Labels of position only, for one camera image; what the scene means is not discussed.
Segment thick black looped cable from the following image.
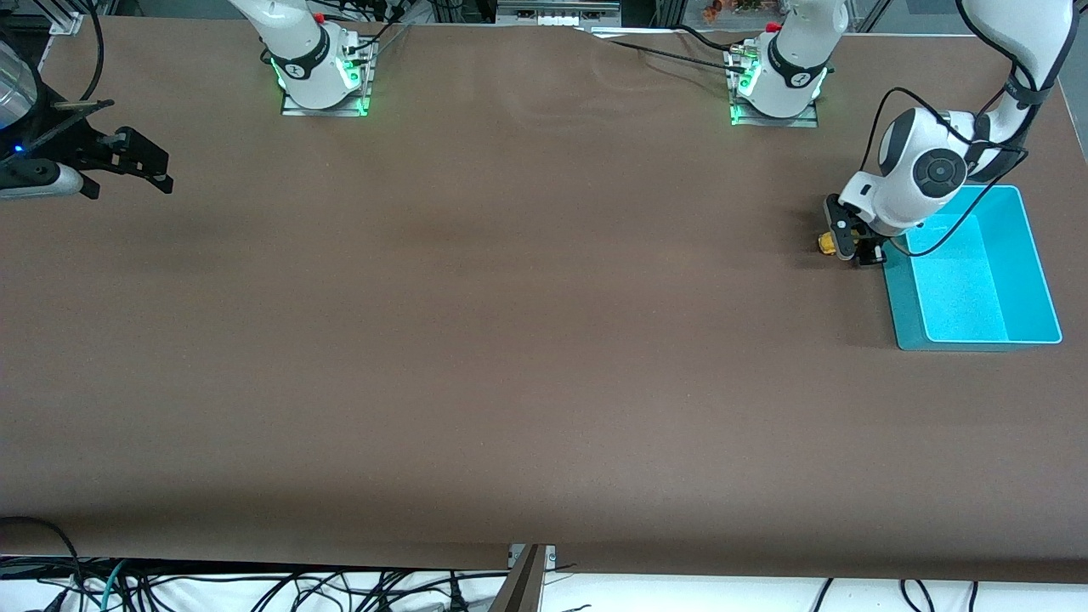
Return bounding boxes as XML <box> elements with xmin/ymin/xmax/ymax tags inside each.
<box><xmin>0</xmin><ymin>515</ymin><xmax>88</xmax><ymax>612</ymax></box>

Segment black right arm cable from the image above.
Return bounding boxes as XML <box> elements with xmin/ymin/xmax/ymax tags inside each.
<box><xmin>78</xmin><ymin>0</ymin><xmax>105</xmax><ymax>103</ymax></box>

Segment teal plastic bin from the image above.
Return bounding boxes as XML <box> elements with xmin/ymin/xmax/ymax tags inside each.
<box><xmin>881</xmin><ymin>184</ymin><xmax>1063</xmax><ymax>353</ymax></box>

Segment aluminium frame corner profile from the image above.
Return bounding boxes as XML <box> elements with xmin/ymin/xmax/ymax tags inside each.
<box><xmin>34</xmin><ymin>0</ymin><xmax>88</xmax><ymax>37</ymax></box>

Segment white power strip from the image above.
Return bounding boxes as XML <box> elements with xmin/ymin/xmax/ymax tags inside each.
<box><xmin>496</xmin><ymin>0</ymin><xmax>623</xmax><ymax>27</ymax></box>

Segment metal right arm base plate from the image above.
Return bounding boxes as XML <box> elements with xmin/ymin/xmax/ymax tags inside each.
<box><xmin>279</xmin><ymin>36</ymin><xmax>377</xmax><ymax>119</ymax></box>

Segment brown table cover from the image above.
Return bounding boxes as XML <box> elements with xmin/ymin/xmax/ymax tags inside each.
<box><xmin>0</xmin><ymin>15</ymin><xmax>1088</xmax><ymax>584</ymax></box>

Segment long black table cable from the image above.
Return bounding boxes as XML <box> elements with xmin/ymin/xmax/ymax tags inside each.
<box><xmin>585</xmin><ymin>24</ymin><xmax>751</xmax><ymax>76</ymax></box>

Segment metal table edge bracket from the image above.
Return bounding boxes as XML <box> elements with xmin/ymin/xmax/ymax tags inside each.
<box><xmin>486</xmin><ymin>543</ymin><xmax>558</xmax><ymax>612</ymax></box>

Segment teal cable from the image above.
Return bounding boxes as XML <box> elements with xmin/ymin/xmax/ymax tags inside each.
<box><xmin>97</xmin><ymin>558</ymin><xmax>131</xmax><ymax>612</ymax></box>

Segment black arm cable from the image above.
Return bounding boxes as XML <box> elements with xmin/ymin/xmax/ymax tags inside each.
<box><xmin>859</xmin><ymin>84</ymin><xmax>1031</xmax><ymax>258</ymax></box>
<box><xmin>78</xmin><ymin>0</ymin><xmax>105</xmax><ymax>103</ymax></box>

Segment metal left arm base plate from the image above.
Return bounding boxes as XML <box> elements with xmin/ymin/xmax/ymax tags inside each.
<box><xmin>728</xmin><ymin>44</ymin><xmax>822</xmax><ymax>129</ymax></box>

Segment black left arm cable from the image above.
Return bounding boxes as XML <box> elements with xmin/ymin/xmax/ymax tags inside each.
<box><xmin>859</xmin><ymin>84</ymin><xmax>1031</xmax><ymax>258</ymax></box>

